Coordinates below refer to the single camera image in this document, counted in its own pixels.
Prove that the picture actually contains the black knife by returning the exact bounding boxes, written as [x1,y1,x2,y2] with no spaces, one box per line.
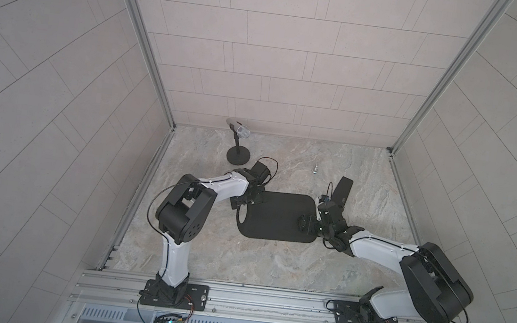
[331,177,354,207]

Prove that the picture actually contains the black cutting board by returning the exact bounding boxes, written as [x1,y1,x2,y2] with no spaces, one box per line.
[235,191,318,243]

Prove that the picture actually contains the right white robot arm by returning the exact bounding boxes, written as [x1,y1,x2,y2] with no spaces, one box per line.
[297,202,474,323]

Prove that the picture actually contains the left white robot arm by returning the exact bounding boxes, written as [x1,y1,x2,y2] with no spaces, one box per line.
[155,169,272,293]

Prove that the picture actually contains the black microphone stand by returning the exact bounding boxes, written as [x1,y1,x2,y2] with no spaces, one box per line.
[226,132,251,166]

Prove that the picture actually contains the silver microphone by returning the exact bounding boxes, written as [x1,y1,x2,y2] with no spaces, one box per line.
[226,118,251,139]

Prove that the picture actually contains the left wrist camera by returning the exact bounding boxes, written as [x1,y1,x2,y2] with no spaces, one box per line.
[249,161,272,186]

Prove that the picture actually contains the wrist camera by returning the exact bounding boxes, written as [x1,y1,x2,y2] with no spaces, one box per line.
[249,161,272,186]
[317,195,342,216]

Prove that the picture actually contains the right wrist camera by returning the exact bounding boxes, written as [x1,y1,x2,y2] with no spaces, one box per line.
[317,195,342,216]

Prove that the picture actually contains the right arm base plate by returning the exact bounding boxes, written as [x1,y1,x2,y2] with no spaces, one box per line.
[325,299,398,323]

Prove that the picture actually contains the aluminium rail frame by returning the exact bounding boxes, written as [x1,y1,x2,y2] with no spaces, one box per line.
[66,260,473,323]

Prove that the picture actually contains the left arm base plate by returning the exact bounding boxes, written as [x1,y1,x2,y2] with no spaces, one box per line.
[139,279,210,312]

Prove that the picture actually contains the left corner aluminium post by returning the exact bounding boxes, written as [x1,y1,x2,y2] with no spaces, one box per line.
[124,0,177,133]

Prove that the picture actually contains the corner aluminium post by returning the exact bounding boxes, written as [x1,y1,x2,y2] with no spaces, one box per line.
[124,0,177,133]
[387,0,513,158]

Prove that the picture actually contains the right corner aluminium post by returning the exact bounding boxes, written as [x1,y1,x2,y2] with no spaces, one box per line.
[387,0,513,158]

